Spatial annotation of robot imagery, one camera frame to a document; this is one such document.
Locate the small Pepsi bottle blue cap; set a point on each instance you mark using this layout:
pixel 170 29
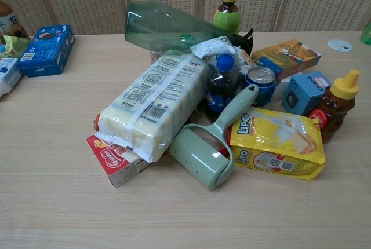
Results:
pixel 218 92

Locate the green transparent plastic container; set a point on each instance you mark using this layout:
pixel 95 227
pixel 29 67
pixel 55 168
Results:
pixel 162 30

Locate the green tea bottle yellow cap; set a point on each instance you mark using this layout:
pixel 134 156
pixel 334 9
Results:
pixel 227 17

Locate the bear-shaped honey bottle yellow cap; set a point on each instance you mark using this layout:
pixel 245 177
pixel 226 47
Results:
pixel 336 110

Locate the green plastic bottle edge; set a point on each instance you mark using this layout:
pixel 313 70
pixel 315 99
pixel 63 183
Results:
pixel 366 34

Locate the brown drink bottle white label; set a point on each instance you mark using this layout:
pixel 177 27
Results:
pixel 10 20

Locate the pack of white sponges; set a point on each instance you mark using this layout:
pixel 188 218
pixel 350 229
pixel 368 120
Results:
pixel 156 104

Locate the green lint roller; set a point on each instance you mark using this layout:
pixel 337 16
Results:
pixel 206 150

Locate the crumpled white snack wrapper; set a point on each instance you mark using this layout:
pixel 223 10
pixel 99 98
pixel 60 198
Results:
pixel 214 47

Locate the blue Pepsi can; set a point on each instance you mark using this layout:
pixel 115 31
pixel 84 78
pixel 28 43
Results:
pixel 261 85

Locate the red and white carton box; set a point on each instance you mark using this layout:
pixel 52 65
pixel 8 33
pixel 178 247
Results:
pixel 116 162

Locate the black plastic clip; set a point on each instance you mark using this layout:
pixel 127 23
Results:
pixel 245 40

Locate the yellow Lipo snack bag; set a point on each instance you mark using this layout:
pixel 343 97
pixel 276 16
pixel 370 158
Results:
pixel 278 142

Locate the white small box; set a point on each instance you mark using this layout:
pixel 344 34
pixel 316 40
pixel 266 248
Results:
pixel 282 87

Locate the wicker folding screen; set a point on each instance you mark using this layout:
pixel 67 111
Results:
pixel 185 0

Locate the yellow and blue flat box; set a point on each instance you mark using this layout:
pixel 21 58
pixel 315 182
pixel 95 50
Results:
pixel 285 56

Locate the light blue small box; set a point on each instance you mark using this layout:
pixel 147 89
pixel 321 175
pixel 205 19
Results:
pixel 307 92

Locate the blue Oreo box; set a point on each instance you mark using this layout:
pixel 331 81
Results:
pixel 47 50

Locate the white round table grommet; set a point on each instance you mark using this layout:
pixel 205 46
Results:
pixel 340 45

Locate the white and blue carton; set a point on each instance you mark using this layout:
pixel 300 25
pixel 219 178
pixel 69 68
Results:
pixel 7 76

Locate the green crumpled snack bag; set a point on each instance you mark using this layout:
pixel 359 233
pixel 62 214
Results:
pixel 13 44

